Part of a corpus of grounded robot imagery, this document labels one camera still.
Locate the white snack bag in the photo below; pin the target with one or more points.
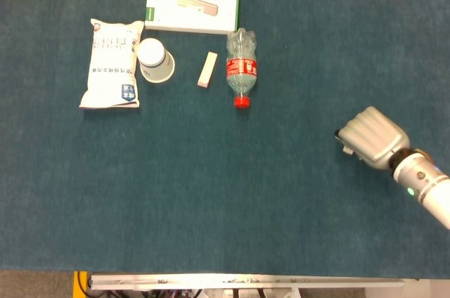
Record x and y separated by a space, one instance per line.
110 73

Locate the small white eraser block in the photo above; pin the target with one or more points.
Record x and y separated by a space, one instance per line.
207 69

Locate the white paper cup blue stripe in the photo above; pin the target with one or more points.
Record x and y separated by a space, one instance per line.
154 60

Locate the white box with green side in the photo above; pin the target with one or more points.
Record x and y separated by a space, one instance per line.
191 4

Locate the teal felt table mat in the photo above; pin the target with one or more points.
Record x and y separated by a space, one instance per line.
225 178

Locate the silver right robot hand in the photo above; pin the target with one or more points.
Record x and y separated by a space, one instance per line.
376 136

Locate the clear bottle with red cap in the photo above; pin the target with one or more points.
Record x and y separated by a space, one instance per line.
242 66

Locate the yellow frame post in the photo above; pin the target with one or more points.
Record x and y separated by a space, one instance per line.
76 285

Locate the white die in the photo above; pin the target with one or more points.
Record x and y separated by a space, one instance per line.
348 150

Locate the aluminium frame rail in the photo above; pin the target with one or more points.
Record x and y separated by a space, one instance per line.
246 281

